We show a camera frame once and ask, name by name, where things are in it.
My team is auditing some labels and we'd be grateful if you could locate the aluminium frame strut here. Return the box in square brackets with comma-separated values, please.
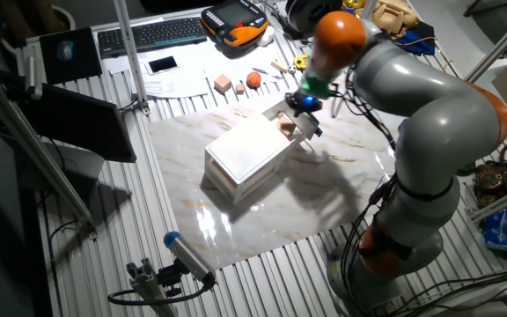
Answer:
[468, 180, 507, 224]
[112, 0, 151, 117]
[0, 61, 100, 241]
[464, 2, 507, 85]

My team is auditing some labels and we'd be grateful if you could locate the black cable bundle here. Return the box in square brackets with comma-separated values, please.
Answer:
[330, 83, 400, 317]

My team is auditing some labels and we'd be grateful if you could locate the blue computer mouse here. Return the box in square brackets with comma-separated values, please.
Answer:
[55, 40, 76, 63]

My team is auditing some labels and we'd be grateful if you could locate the orange black teach pendant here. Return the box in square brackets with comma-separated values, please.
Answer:
[200, 0, 270, 48]

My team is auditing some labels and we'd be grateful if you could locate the big wooden cube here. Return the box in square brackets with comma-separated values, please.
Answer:
[213, 73, 233, 95]

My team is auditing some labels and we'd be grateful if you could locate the blue tissue pack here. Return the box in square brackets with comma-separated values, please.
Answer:
[483, 209, 507, 254]

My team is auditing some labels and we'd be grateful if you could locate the short aluminium profile piece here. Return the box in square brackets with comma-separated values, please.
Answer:
[125, 257, 180, 317]

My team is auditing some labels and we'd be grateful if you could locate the black camera cable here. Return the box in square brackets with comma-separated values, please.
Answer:
[107, 272, 217, 307]

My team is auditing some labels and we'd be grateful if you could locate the white plastic drawer cabinet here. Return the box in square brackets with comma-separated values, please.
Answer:
[204, 113, 297, 206]

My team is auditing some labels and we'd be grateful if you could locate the black mouse pad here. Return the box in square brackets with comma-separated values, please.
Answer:
[38, 26, 104, 85]

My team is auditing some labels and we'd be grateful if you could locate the printed paper sheet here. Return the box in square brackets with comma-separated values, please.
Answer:
[136, 48, 213, 100]
[207, 42, 281, 83]

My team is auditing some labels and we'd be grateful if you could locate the black monitor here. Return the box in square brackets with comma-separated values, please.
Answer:
[18, 82, 138, 165]

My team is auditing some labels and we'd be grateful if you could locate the beige telephone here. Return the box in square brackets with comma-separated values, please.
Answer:
[370, 0, 423, 37]

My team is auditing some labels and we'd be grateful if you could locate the bronze antique device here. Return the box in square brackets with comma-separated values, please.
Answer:
[473, 139, 507, 212]

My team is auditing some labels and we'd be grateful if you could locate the silver camera with blue cap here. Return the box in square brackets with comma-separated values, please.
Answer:
[163, 231, 218, 285]

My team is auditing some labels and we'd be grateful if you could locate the grey monitor base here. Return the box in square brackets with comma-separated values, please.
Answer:
[15, 140, 106, 195]

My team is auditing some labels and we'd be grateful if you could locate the round white rimmed bin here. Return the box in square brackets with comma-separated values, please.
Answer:
[0, 4, 77, 56]

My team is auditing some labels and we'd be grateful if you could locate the pen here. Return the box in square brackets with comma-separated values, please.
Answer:
[252, 67, 283, 81]

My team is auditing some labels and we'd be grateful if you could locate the silver bar camera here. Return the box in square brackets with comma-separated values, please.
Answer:
[24, 55, 44, 102]

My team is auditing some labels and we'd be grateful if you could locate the blue cloth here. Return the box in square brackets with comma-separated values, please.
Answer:
[393, 19, 437, 56]

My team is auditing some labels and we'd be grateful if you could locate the black keyboard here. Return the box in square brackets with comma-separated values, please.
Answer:
[97, 16, 209, 60]

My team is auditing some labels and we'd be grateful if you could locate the white smartphone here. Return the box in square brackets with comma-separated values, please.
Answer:
[144, 55, 181, 76]

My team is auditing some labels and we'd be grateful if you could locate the black round spool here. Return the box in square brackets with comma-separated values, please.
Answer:
[284, 0, 345, 39]

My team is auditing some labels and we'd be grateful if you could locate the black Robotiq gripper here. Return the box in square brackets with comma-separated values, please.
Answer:
[279, 90, 324, 131]

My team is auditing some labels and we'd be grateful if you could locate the large wooden block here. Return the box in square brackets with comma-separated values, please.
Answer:
[276, 114, 298, 138]

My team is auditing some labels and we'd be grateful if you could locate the black camera bracket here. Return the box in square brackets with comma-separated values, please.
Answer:
[156, 259, 185, 299]

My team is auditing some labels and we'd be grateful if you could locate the white plastic drawer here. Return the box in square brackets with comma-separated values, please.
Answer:
[261, 99, 324, 144]

